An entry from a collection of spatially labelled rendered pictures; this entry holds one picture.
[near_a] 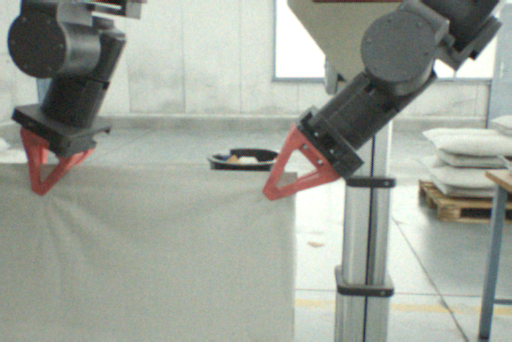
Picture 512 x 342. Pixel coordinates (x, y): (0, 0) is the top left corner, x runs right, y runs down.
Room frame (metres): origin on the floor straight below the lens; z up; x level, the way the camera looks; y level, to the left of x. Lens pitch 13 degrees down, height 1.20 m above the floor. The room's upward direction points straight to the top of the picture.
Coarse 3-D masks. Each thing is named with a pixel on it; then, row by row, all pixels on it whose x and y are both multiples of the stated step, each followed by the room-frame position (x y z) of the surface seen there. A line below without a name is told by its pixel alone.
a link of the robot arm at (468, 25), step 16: (432, 0) 0.46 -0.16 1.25; (448, 0) 0.46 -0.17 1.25; (464, 0) 0.45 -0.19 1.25; (480, 0) 0.44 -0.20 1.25; (496, 0) 0.44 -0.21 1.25; (448, 16) 0.46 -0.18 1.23; (464, 16) 0.45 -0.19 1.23; (480, 16) 0.44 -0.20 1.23; (448, 32) 0.46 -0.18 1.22; (464, 32) 0.45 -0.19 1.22
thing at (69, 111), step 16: (64, 80) 0.50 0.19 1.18; (96, 80) 0.51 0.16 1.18; (48, 96) 0.51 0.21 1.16; (64, 96) 0.50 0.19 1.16; (80, 96) 0.50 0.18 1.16; (96, 96) 0.51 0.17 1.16; (16, 112) 0.48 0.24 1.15; (32, 112) 0.49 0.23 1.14; (48, 112) 0.50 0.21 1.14; (64, 112) 0.50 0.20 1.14; (80, 112) 0.50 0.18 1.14; (96, 112) 0.52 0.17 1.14; (48, 128) 0.48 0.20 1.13; (64, 128) 0.49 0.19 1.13; (80, 128) 0.51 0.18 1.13; (96, 128) 0.53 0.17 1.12; (64, 144) 0.48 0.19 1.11
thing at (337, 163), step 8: (288, 136) 0.49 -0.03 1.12; (336, 144) 0.48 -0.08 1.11; (280, 152) 0.49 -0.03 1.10; (336, 152) 0.45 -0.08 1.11; (344, 152) 0.44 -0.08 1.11; (336, 160) 0.45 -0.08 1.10; (272, 168) 0.49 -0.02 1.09; (336, 168) 0.44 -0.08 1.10; (344, 168) 0.44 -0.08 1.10; (304, 176) 0.49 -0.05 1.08; (344, 176) 0.44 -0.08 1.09
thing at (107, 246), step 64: (0, 192) 0.54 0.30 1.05; (64, 192) 0.53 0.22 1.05; (128, 192) 0.51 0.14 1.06; (192, 192) 0.49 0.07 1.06; (256, 192) 0.49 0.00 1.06; (0, 256) 0.54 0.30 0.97; (64, 256) 0.53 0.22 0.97; (128, 256) 0.51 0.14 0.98; (192, 256) 0.49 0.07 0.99; (256, 256) 0.49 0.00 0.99; (0, 320) 0.54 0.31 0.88; (64, 320) 0.53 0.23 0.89; (128, 320) 0.51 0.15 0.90; (192, 320) 0.49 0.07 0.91; (256, 320) 0.49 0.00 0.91
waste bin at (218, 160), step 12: (216, 156) 2.89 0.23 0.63; (228, 156) 2.98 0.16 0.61; (240, 156) 3.02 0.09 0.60; (252, 156) 3.03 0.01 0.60; (264, 156) 3.00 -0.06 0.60; (276, 156) 2.93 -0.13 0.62; (216, 168) 2.66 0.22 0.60; (228, 168) 2.60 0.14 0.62; (240, 168) 2.58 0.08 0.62; (252, 168) 2.57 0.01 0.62; (264, 168) 2.59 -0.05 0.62
